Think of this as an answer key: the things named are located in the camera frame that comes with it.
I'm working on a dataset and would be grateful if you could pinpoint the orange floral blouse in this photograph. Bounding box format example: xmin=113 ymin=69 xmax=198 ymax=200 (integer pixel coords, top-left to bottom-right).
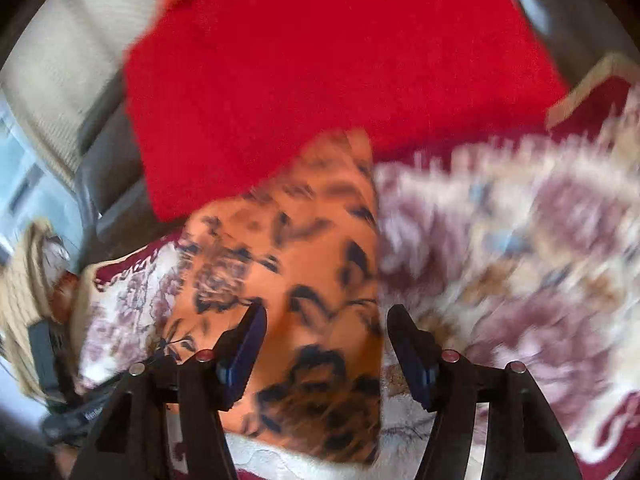
xmin=160 ymin=130 xmax=383 ymax=464

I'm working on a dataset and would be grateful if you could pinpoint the beige quilted cushion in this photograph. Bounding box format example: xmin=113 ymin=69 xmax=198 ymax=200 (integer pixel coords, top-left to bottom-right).
xmin=1 ymin=219 xmax=77 ymax=400

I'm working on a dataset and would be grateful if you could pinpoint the floral plush blanket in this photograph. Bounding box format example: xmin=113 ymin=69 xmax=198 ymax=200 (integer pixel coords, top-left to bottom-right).
xmin=72 ymin=53 xmax=639 ymax=479

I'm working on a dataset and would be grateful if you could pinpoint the cream dotted curtain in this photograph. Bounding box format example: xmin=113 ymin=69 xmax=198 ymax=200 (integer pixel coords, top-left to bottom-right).
xmin=1 ymin=0 xmax=160 ymax=185

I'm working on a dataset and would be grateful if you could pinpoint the red folded garment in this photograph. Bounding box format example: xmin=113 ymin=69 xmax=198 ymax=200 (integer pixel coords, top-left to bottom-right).
xmin=124 ymin=0 xmax=566 ymax=221

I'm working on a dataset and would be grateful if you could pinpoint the dark leather sofa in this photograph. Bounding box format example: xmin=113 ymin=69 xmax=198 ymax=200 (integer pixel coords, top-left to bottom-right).
xmin=75 ymin=0 xmax=639 ymax=266

